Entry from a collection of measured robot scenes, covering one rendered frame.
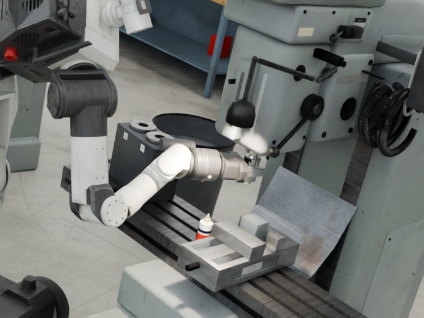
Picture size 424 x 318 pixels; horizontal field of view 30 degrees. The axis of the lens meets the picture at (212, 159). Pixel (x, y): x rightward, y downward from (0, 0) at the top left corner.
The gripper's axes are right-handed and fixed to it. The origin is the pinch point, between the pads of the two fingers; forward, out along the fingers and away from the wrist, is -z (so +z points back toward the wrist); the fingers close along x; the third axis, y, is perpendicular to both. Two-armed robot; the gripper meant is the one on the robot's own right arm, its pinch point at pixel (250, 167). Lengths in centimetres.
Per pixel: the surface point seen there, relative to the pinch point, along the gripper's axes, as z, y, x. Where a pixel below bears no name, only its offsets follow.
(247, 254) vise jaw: 2.2, 19.1, -15.4
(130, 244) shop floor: -33, 123, 172
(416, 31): -48, -43, 10
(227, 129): 12.1, -12.6, -5.1
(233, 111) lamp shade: 16.6, -21.1, -15.2
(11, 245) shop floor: 30, 124, 169
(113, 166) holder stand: 24, 24, 48
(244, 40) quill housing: 10.6, -35.4, 0.9
